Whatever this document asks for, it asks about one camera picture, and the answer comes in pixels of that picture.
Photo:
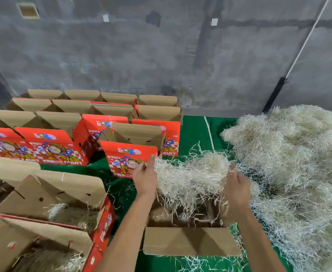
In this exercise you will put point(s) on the group of red fruit boxes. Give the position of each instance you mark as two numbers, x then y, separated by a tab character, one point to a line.
70	119

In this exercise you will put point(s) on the person's left forearm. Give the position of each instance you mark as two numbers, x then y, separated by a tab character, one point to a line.
126	238

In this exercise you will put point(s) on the yellow framed wall plate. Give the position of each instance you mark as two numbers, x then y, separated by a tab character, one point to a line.
28	10

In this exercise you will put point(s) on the red printed cardboard box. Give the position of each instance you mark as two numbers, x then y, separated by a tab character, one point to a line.
7	238
188	242
58	187

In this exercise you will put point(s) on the person's right hand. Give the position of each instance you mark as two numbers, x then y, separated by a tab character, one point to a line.
238	191

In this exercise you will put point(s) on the person's left hand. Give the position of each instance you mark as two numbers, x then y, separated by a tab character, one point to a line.
145	179

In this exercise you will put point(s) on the white pole with black grip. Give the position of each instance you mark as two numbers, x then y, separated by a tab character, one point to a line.
273	94

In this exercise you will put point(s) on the person's right forearm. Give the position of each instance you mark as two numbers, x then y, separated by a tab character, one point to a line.
259	243

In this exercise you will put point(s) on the pile of shredded paper filler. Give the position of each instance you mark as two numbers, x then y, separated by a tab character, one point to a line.
296	167

